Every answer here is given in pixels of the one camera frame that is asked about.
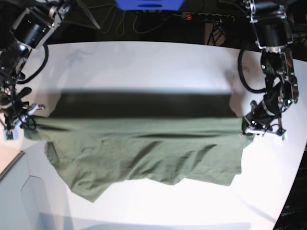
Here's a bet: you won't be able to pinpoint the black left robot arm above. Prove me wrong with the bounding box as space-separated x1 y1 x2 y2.
237 0 299 138

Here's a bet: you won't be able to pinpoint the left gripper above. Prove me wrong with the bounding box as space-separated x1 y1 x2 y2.
240 100 283 140

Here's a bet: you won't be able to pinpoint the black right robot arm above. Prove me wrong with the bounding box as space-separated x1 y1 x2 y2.
0 0 73 134

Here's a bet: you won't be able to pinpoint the black tangled cables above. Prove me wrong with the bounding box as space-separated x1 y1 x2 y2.
206 21 228 46

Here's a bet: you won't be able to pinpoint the green t-shirt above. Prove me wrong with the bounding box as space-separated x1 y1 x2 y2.
24 92 253 202

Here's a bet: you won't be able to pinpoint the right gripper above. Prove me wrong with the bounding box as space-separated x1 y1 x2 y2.
0 95 46 131

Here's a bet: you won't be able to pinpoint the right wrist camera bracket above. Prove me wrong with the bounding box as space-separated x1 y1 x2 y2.
3 106 33 141

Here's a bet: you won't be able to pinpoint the white power strip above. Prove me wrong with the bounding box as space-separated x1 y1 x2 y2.
181 12 235 23

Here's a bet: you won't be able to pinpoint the blue plastic bin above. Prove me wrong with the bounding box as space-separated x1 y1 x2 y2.
115 0 184 11

